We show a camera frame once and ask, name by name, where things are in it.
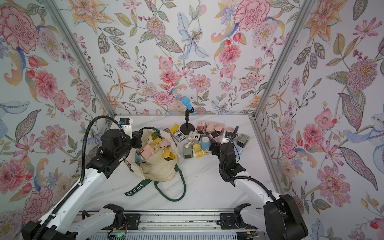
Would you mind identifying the aluminium corner post right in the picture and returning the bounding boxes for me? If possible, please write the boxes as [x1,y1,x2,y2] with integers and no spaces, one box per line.
[253,1,315,120]

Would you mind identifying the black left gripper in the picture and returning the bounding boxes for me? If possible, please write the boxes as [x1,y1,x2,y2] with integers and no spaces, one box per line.
[115,130,146,160]

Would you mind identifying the yellow wooden block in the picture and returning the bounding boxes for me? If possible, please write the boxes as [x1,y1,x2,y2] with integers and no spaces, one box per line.
[170,125,179,134]

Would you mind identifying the blue microphone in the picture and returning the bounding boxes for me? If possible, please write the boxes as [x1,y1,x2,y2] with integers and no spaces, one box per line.
[182,97,196,115]

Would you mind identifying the blue pencil sharpener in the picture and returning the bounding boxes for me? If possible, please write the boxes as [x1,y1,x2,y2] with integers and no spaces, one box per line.
[201,135,211,150]

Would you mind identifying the dark green pencil sharpener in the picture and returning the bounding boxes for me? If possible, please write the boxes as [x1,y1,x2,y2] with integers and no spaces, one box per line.
[236,134,251,148]

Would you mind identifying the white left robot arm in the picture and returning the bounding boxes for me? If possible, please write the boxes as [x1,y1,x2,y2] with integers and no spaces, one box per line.
[22,116,143,240]

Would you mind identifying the light green pencil sharpener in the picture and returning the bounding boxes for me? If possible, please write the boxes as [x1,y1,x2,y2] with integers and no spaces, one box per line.
[183,142,193,159]

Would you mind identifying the cream canvas tote bag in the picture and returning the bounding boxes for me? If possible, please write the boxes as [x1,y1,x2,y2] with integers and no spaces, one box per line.
[124,127,187,202]

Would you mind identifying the blue playing card box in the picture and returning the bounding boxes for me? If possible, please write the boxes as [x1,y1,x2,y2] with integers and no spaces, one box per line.
[172,130,186,143]

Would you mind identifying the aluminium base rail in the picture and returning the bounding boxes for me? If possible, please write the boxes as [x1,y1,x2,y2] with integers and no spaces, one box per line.
[49,193,305,240]

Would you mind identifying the black microphone stand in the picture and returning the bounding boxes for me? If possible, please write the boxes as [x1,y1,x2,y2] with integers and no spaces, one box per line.
[180,108,195,136]

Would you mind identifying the yellow pencil sharpener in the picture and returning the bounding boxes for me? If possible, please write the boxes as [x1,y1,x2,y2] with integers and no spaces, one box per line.
[163,147,176,162]
[193,144,210,159]
[147,133,163,146]

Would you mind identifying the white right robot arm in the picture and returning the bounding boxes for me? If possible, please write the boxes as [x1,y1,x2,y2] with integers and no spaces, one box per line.
[217,128,309,240]

